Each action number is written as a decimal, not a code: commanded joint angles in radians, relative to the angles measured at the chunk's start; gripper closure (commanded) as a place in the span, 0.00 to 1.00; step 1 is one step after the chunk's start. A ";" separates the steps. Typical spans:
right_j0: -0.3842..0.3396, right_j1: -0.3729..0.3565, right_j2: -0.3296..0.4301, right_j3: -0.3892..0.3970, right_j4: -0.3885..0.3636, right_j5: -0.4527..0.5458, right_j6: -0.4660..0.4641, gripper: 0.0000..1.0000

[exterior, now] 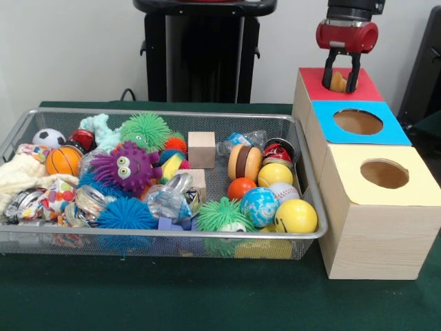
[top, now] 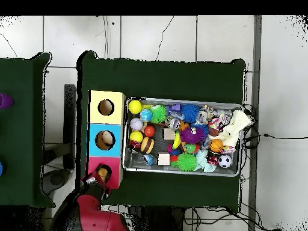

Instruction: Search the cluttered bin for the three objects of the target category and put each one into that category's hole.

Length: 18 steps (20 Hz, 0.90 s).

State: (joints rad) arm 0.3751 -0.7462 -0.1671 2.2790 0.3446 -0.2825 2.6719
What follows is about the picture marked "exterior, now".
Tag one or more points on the yellow ball with seam lines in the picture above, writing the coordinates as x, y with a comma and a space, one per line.
275, 175

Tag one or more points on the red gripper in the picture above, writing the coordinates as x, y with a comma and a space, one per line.
348, 38

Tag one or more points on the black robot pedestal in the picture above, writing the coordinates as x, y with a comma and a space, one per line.
206, 51

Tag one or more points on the black upright panel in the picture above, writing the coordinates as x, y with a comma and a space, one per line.
425, 76

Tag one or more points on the crushed red drink can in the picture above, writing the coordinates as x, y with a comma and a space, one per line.
277, 151

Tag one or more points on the plain yellow ball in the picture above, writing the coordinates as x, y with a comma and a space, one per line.
296, 215

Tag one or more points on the plain wooden cube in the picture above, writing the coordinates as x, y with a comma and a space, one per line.
201, 149
193, 177

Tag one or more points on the orange toy basketball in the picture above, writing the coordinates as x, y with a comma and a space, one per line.
63, 161

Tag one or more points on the purple spiky rubber toy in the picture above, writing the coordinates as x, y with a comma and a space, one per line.
124, 167

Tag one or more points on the wooden box with three holes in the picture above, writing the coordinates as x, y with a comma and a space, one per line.
379, 241

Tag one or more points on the toy hamburger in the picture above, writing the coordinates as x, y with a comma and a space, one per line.
244, 162

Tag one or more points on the plain orange ball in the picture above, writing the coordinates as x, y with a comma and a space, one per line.
241, 188

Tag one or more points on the dark green tablecloth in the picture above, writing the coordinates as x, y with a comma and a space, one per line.
206, 296
432, 125

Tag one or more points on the globe print ball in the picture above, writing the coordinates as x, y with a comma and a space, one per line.
259, 207

